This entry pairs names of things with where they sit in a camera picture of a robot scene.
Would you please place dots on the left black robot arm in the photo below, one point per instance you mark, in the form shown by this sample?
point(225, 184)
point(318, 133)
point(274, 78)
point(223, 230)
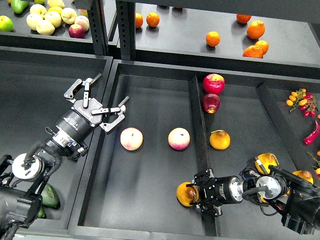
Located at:
point(23, 179)

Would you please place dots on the black centre tray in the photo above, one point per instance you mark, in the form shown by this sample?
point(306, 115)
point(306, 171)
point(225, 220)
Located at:
point(131, 195)

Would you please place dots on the dark green avocado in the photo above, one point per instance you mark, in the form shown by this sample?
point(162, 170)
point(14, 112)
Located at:
point(50, 197)

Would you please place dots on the red apple on shelf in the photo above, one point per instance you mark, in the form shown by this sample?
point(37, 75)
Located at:
point(76, 31)

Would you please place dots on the dark red apple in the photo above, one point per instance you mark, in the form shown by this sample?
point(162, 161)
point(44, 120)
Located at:
point(210, 103)

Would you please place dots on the yellow pear with brown end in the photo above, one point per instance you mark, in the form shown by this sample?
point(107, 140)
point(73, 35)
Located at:
point(185, 193)

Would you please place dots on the yellow pear far right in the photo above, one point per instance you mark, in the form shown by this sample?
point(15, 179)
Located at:
point(304, 174)

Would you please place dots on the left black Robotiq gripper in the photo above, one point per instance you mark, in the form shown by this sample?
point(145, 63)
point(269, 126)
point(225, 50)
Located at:
point(80, 117)

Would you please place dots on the green avocado front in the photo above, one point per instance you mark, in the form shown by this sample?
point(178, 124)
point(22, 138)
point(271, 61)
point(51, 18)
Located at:
point(42, 213)

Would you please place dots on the pink yellow apple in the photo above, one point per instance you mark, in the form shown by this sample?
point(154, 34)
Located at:
point(131, 138)
point(179, 138)

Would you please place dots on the orange middle shelf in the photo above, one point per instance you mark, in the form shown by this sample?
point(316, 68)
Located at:
point(213, 38)

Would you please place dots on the lime green apple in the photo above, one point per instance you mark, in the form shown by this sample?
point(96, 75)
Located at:
point(6, 24)

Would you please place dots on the large orange shelf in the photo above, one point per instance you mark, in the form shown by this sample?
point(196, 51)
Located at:
point(256, 29)

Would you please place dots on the pale peach on shelf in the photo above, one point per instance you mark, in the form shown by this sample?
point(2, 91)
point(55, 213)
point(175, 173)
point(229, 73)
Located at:
point(83, 21)

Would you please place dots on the black shelf post left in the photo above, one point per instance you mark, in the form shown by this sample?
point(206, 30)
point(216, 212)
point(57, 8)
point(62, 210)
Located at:
point(98, 29)

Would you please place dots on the yellow pear with stem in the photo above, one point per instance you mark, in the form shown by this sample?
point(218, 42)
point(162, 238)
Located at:
point(220, 139)

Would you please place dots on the black shelf post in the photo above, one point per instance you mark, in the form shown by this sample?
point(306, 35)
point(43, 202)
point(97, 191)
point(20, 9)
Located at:
point(126, 21)
point(98, 29)

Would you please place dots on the black shelf post right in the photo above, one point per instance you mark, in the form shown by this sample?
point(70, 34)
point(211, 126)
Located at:
point(126, 21)

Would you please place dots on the cherry tomato bunch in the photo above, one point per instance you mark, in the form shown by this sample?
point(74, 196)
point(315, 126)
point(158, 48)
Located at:
point(304, 101)

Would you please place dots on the orange far left shelf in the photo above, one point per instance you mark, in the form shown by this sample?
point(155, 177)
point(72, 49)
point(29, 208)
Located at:
point(139, 20)

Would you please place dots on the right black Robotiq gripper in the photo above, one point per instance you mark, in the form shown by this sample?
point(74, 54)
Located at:
point(215, 192)

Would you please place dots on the orange top shelf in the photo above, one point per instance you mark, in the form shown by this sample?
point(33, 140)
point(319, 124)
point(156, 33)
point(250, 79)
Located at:
point(243, 18)

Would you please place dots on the green bell pepper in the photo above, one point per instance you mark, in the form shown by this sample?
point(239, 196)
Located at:
point(18, 6)

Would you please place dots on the black tray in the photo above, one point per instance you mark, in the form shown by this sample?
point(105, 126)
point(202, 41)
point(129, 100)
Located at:
point(131, 195)
point(32, 87)

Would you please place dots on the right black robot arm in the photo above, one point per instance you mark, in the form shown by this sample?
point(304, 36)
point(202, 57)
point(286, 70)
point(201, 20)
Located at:
point(294, 198)

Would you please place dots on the pink yellow apple right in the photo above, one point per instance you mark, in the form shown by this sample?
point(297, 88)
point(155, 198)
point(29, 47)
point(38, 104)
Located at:
point(179, 138)

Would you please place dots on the black left tray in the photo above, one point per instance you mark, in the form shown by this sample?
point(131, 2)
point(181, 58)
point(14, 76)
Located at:
point(32, 87)

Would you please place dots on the red chili pepper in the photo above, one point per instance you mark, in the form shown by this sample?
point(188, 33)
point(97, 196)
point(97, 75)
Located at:
point(313, 135)

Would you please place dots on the pink yellow apple left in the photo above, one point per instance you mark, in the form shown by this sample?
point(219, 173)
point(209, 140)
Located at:
point(131, 138)

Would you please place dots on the orange front right shelf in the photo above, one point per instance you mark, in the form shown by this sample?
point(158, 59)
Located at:
point(253, 51)

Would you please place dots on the yellow pear right back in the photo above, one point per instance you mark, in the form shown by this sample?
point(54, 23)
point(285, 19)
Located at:
point(263, 161)

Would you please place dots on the bright red apple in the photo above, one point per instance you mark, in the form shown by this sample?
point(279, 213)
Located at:
point(213, 83)

